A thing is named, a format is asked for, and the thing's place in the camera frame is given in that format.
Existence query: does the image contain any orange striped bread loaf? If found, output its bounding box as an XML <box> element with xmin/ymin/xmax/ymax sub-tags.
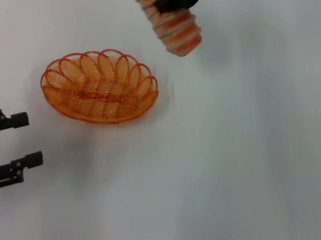
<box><xmin>119</xmin><ymin>0</ymin><xmax>207</xmax><ymax>59</ymax></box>

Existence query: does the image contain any orange wire basket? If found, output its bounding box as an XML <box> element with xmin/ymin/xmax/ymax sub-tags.
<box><xmin>36</xmin><ymin>41</ymin><xmax>163</xmax><ymax>131</ymax></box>

